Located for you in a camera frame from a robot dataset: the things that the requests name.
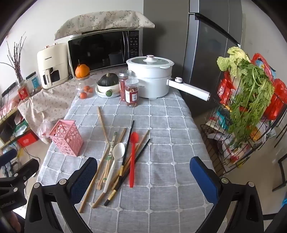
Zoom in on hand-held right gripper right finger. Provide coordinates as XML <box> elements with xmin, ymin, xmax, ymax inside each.
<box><xmin>189</xmin><ymin>156</ymin><xmax>263</xmax><ymax>233</ymax></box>

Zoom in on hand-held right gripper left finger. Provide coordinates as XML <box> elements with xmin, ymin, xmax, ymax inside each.
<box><xmin>24</xmin><ymin>157</ymin><xmax>98</xmax><ymax>233</ymax></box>

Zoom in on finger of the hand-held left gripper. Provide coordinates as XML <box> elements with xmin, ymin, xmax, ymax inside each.
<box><xmin>9</xmin><ymin>158</ymin><xmax>40</xmax><ymax>180</ymax></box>
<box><xmin>0</xmin><ymin>148</ymin><xmax>18</xmax><ymax>167</ymax></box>

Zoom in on wooden chopstick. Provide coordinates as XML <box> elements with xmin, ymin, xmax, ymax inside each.
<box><xmin>78</xmin><ymin>143</ymin><xmax>112</xmax><ymax>213</ymax></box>
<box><xmin>97</xmin><ymin>107</ymin><xmax>110</xmax><ymax>146</ymax></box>
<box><xmin>92</xmin><ymin>129</ymin><xmax>150</xmax><ymax>208</ymax></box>
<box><xmin>99</xmin><ymin>128</ymin><xmax>127</xmax><ymax>180</ymax></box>
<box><xmin>111</xmin><ymin>157</ymin><xmax>131</xmax><ymax>190</ymax></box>

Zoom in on pink perforated utensil holder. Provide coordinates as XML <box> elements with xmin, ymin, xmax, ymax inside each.
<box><xmin>48</xmin><ymin>119</ymin><xmax>84</xmax><ymax>157</ymax></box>

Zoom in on white plastic spoon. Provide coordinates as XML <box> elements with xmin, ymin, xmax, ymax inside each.
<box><xmin>103</xmin><ymin>143</ymin><xmax>125</xmax><ymax>193</ymax></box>

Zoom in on red plastic spoon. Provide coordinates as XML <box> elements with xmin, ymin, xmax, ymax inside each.
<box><xmin>129</xmin><ymin>132</ymin><xmax>139</xmax><ymax>188</ymax></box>

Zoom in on black chopstick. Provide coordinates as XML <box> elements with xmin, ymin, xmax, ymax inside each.
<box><xmin>104</xmin><ymin>139</ymin><xmax>150</xmax><ymax>206</ymax></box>
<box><xmin>111</xmin><ymin>120</ymin><xmax>135</xmax><ymax>191</ymax></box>

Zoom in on red cardboard box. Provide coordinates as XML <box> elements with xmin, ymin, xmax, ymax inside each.
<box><xmin>17</xmin><ymin>132</ymin><xmax>38</xmax><ymax>147</ymax></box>

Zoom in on green packet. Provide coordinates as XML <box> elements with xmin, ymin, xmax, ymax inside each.
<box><xmin>13</xmin><ymin>120</ymin><xmax>30</xmax><ymax>135</ymax></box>

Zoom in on wooden shelf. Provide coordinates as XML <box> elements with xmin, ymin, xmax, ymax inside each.
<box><xmin>0</xmin><ymin>105</ymin><xmax>23</xmax><ymax>145</ymax></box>

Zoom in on red label jar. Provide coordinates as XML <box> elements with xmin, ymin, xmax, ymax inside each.
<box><xmin>17</xmin><ymin>81</ymin><xmax>30</xmax><ymax>102</ymax></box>

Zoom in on grey checkered tablecloth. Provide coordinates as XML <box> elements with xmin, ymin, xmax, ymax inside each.
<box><xmin>36</xmin><ymin>91</ymin><xmax>221</xmax><ymax>233</ymax></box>

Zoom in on blue label container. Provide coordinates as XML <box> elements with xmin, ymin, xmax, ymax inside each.
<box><xmin>26</xmin><ymin>72</ymin><xmax>42</xmax><ymax>94</ymax></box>

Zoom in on white plate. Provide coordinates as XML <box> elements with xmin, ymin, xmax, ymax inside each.
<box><xmin>95</xmin><ymin>88</ymin><xmax>121</xmax><ymax>98</ymax></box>

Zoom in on white bowl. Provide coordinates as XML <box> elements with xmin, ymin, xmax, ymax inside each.
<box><xmin>97</xmin><ymin>82</ymin><xmax>120</xmax><ymax>94</ymax></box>

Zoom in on red snack packet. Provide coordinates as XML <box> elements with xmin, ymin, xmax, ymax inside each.
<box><xmin>220</xmin><ymin>72</ymin><xmax>236</xmax><ymax>106</ymax></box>

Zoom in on labelled spice jar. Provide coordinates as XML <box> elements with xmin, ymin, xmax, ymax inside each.
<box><xmin>125</xmin><ymin>78</ymin><xmax>139</xmax><ymax>108</ymax></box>

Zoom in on glass jar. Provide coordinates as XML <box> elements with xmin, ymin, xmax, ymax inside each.
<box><xmin>75</xmin><ymin>75</ymin><xmax>95</xmax><ymax>100</ymax></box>

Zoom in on dried branches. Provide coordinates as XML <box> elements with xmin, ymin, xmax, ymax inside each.
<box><xmin>0</xmin><ymin>31</ymin><xmax>28</xmax><ymax>84</ymax></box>

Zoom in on green leafy celery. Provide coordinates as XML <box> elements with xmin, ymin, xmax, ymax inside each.
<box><xmin>227</xmin><ymin>59</ymin><xmax>274</xmax><ymax>148</ymax></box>

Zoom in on jar of red berries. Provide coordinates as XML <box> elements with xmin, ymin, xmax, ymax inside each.
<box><xmin>119</xmin><ymin>70</ymin><xmax>133</xmax><ymax>101</ymax></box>

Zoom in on dark green squash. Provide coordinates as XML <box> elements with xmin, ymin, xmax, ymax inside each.
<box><xmin>97</xmin><ymin>72</ymin><xmax>119</xmax><ymax>87</ymax></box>

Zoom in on cream air fryer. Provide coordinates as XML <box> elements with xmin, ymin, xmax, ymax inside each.
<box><xmin>36</xmin><ymin>42</ymin><xmax>69</xmax><ymax>89</ymax></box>

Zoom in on large orange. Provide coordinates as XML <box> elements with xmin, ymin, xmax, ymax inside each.
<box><xmin>75</xmin><ymin>59</ymin><xmax>90</xmax><ymax>78</ymax></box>

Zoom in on white electric pot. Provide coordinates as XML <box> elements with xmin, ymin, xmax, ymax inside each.
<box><xmin>126</xmin><ymin>55</ymin><xmax>211</xmax><ymax>101</ymax></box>

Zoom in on red plastic bag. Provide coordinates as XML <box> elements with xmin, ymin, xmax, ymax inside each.
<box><xmin>251</xmin><ymin>53</ymin><xmax>287</xmax><ymax>121</ymax></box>

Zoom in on napa cabbage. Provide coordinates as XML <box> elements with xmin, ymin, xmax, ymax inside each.
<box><xmin>216</xmin><ymin>46</ymin><xmax>250</xmax><ymax>77</ymax></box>

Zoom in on black microwave oven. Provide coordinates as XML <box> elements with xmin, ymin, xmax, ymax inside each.
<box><xmin>67</xmin><ymin>29</ymin><xmax>144</xmax><ymax>79</ymax></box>

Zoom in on glass pot lid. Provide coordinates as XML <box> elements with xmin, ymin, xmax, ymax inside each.
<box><xmin>127</xmin><ymin>55</ymin><xmax>174</xmax><ymax>69</ymax></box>

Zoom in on grey refrigerator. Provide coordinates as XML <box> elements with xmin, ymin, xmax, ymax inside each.
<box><xmin>143</xmin><ymin>0</ymin><xmax>244</xmax><ymax>118</ymax></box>

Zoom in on beige floral cover cloth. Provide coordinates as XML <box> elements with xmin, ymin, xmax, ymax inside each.
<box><xmin>54</xmin><ymin>10</ymin><xmax>156</xmax><ymax>41</ymax></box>

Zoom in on black wire rack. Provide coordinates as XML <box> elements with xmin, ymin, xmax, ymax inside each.
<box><xmin>200</xmin><ymin>72</ymin><xmax>287</xmax><ymax>174</ymax></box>

